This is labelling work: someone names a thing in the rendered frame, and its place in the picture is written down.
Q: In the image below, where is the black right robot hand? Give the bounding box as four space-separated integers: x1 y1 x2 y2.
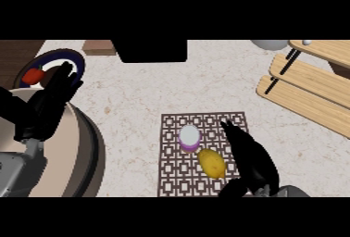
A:
218 119 281 198

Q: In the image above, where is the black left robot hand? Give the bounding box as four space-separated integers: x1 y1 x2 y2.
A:
12 60 85 143

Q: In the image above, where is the yellow lemon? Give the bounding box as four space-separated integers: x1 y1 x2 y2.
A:
197 148 229 180

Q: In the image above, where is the brown patterned placemat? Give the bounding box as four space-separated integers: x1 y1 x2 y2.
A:
157 111 255 198

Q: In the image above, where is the red pepper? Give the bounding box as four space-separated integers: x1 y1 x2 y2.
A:
21 68 46 85

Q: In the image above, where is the dark blue rimmed plate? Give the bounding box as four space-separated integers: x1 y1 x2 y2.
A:
12 48 88 90

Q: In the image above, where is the dark brown wooden panel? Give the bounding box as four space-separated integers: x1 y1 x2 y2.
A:
0 40 46 89

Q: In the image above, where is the purple rimmed can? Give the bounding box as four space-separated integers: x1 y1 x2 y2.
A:
178 124 203 155

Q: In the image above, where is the large beige round pot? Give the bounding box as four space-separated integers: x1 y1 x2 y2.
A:
0 86 107 198

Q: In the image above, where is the small brown wooden block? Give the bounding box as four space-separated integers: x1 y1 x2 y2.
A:
83 40 119 56

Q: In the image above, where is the black box appliance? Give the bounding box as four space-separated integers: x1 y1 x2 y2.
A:
113 40 190 64

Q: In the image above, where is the white round bowl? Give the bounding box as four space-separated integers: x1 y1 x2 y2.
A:
249 40 291 52

